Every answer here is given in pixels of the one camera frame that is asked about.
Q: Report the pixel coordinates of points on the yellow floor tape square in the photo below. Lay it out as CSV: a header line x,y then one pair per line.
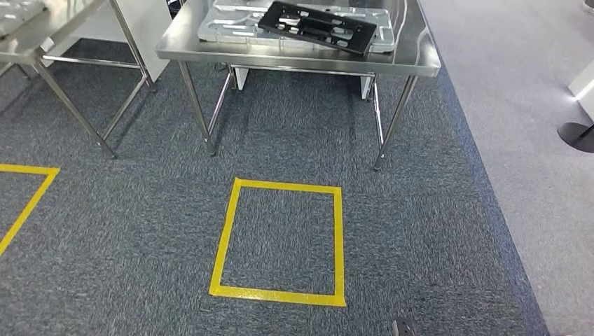
x,y
278,296
28,169

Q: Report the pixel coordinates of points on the white cabinet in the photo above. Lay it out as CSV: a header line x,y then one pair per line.
x,y
148,37

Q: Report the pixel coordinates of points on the black plastic frame part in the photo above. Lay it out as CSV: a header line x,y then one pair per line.
x,y
362,39

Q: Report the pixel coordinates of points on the person's foot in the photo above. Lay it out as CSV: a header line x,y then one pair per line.
x,y
589,5

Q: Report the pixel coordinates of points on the white panel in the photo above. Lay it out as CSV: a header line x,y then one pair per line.
x,y
587,97

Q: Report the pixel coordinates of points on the black round base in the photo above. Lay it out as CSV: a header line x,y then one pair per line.
x,y
580,139

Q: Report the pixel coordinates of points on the stainless steel table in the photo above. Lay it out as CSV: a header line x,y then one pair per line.
x,y
28,46

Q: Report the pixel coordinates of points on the stainless steel workbench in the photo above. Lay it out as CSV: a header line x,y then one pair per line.
x,y
417,55

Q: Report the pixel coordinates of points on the large aluminium plate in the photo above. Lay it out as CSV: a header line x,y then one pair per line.
x,y
222,32

